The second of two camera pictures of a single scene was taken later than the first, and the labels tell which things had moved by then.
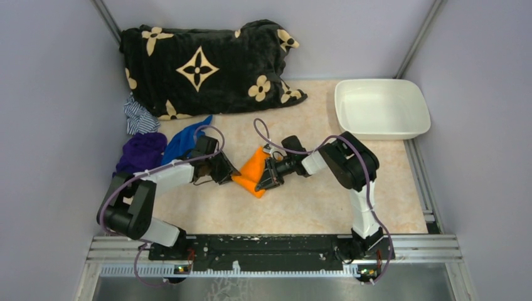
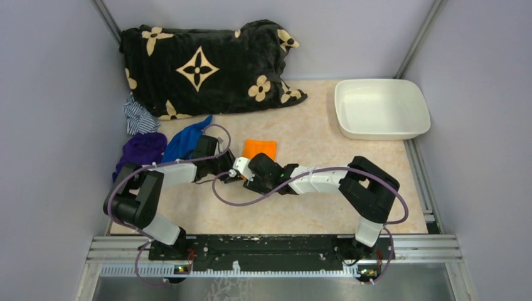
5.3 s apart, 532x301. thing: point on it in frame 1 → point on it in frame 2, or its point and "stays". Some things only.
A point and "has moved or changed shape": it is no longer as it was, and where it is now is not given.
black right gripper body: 277,170 → 260,185
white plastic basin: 381,109 stays
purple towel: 141,152 stays
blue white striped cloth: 139,121 stays
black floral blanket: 174,73 stays
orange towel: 251,172 has moved or changed shape
